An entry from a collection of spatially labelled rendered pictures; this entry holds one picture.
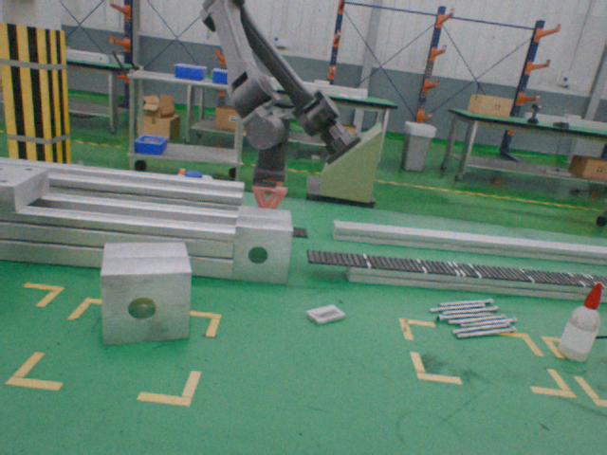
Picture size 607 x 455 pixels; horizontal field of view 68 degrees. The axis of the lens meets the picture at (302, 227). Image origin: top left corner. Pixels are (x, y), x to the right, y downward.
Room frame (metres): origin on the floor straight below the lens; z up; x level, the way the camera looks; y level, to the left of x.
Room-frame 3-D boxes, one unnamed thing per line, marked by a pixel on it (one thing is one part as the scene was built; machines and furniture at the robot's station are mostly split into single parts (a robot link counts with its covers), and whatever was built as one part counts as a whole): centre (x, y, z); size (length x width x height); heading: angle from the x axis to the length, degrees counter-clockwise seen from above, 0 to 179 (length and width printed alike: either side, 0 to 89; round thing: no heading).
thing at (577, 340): (0.57, -0.41, 0.84); 0.04 x 0.04 x 0.12
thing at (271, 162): (0.90, 0.08, 0.93); 0.10 x 0.07 x 0.07; 7
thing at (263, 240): (0.72, 0.07, 0.83); 0.12 x 0.09 x 0.10; 7
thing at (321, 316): (0.58, -0.05, 0.78); 0.05 x 0.03 x 0.01; 127
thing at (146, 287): (0.52, 0.19, 0.83); 0.11 x 0.10 x 0.10; 22
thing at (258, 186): (0.87, 0.08, 0.86); 0.07 x 0.07 x 0.09; 7
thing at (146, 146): (3.83, 1.11, 0.50); 1.03 x 0.55 x 1.01; 103
